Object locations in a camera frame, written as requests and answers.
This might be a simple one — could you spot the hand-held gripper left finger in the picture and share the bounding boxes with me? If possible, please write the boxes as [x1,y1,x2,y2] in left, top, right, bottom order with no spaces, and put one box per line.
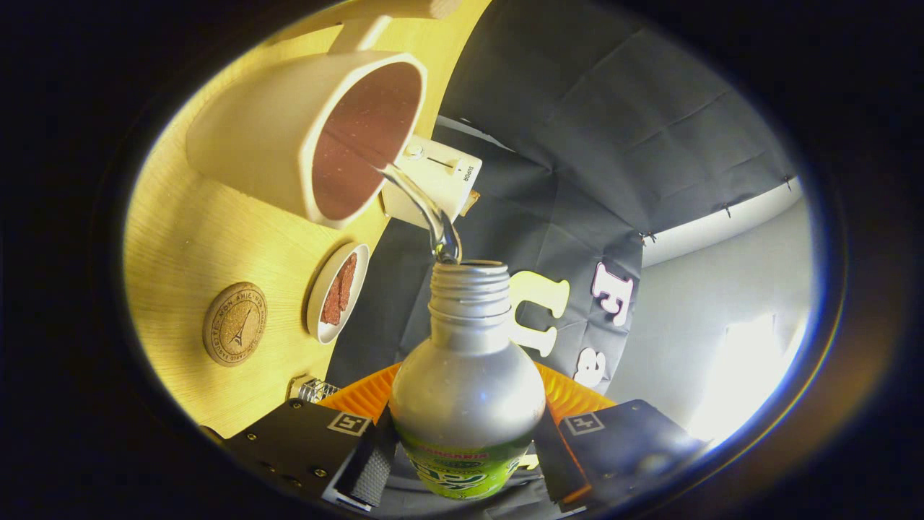
[206,361,401,514]

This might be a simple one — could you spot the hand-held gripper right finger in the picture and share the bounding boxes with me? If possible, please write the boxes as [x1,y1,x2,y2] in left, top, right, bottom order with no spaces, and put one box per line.
[534,361,712,510]

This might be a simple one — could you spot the round cork coaster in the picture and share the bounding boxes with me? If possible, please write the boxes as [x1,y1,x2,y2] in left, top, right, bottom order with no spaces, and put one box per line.
[202,282,268,368]

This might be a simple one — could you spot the silver bottle with green label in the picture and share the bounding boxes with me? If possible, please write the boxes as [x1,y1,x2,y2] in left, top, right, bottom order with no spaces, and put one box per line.
[388,260,547,501]

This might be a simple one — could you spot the clear juice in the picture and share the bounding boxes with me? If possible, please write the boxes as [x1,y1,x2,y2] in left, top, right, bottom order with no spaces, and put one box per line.
[375,162,463,264]

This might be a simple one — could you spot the cream cup with wooden handle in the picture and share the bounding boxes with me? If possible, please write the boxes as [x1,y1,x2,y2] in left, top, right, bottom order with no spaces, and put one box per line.
[186,0,463,230]

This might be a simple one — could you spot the white oval plate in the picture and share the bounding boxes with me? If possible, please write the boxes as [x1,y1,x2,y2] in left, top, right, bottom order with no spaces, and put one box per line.
[306,242,371,345]

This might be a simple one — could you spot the reddish brown meat slice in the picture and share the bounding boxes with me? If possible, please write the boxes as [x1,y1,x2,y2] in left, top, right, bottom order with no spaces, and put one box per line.
[321,278,344,326]
[336,253,358,311]

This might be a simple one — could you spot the wooden table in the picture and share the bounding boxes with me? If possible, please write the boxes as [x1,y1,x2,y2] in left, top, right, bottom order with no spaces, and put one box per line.
[123,0,492,439]

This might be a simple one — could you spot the black backdrop cloth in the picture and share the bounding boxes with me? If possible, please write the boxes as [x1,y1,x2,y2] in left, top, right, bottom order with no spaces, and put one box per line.
[325,0,798,520]

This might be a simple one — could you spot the cream toaster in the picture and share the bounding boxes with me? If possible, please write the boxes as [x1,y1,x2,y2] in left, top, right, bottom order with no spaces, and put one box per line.
[380,135,483,230]

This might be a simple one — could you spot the wire mesh basket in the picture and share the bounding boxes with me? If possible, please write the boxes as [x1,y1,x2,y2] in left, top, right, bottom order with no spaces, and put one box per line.
[289,374,340,404]

